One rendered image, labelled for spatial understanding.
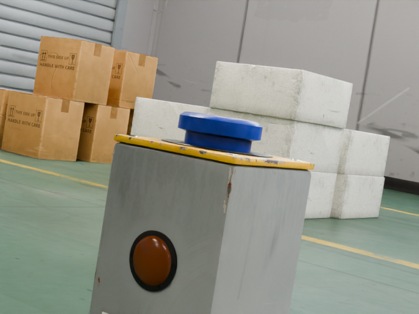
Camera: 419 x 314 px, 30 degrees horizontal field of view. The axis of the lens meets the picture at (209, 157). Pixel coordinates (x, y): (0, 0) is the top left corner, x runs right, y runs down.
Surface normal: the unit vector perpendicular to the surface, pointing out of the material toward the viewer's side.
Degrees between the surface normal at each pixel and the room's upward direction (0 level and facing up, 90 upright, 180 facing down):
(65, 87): 90
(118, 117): 90
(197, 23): 90
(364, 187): 90
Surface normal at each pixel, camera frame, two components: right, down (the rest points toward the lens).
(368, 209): 0.81, 0.15
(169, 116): -0.58, -0.04
